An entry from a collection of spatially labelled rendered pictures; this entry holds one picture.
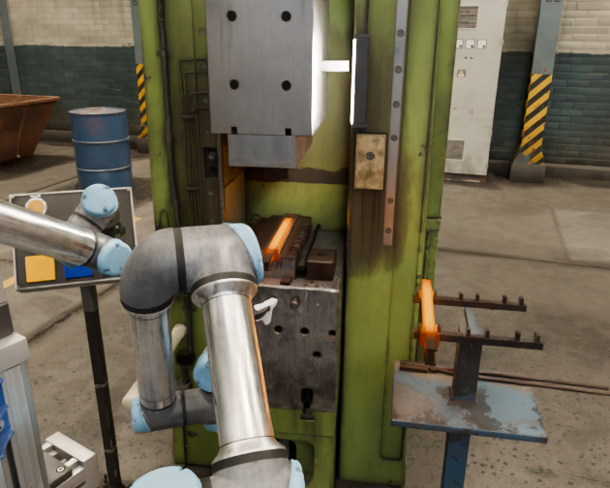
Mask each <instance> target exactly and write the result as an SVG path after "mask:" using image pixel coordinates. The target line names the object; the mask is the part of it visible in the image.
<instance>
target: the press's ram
mask: <svg viewBox="0 0 610 488"><path fill-rule="evenodd" d="M204 2H205V22H206V41H207V61H208V80H209V100H210V119H211V133H212V134H233V133H234V132H236V131H237V134H238V135H267V136H285V135H286V134H287V133H288V132H289V131H291V135H292V136H299V137H311V136H312V135H313V134H314V133H315V131H316V130H317V129H318V127H319V126H320V124H321V123H322V122H323V120H324V119H325V118H326V116H327V71H329V72H348V71H349V69H350V61H335V60H328V23H329V0H204Z"/></svg>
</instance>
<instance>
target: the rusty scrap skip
mask: <svg viewBox="0 0 610 488"><path fill-rule="evenodd" d="M58 100H60V98H59V97H54V96H34V95H13V94H0V168H5V167H9V166H13V165H17V164H21V163H24V162H28V161H29V156H31V155H33V153H34V151H35V149H36V147H37V144H38V142H39V140H40V138H41V135H42V133H43V131H44V129H45V126H46V123H47V121H48V118H49V116H50V115H51V113H52V110H53V108H54V106H55V103H56V101H58Z"/></svg>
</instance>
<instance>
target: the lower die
mask: <svg viewBox="0 0 610 488"><path fill-rule="evenodd" d="M287 215H295V217H294V219H293V221H292V223H291V225H290V228H289V230H288V232H287V234H286V236H285V238H284V240H283V242H282V244H281V246H280V248H279V250H278V260H274V261H273V263H272V265H271V267H270V269H269V271H263V277H265V278H281V279H282V278H283V276H288V277H292V279H295V277H296V274H297V271H298V270H297V268H296V265H297V262H298V259H299V250H298V249H297V248H292V249H291V250H290V251H289V249H290V247H291V243H292V242H293V239H294V237H295V235H296V234H297V231H298V230H299V227H300V225H301V222H302V221H303V220H309V221H310V222H311V223H312V217H307V216H299V214H289V213H285V215H284V216H277V215H271V217H270V218H265V217H261V221H259V219H258V221H259V225H258V226H257V223H256V229H255V230H254V228H253V232H254V234H255V236H256V238H257V241H258V243H259V248H260V252H261V256H262V250H263V249H267V248H268V246H269V245H270V243H271V241H272V239H273V238H274V236H275V234H276V232H277V231H278V229H279V227H280V225H281V224H282V223H283V221H284V219H285V218H286V216H287Z"/></svg>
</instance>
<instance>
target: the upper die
mask: <svg viewBox="0 0 610 488"><path fill-rule="evenodd" d="M312 143H313V136H311V137H299V136H292V135H291V131H289V132H288V133H287V134H286V135H285V136H267V135H238V134H237V131H236V132H234V133H233V134H228V144H229V166H231V167H256V168H296V166H297V165H298V163H299V162H300V160H301V159H302V158H303V156H304V155H305V153H306V152H307V150H308V149H309V148H310V146H311V145H312Z"/></svg>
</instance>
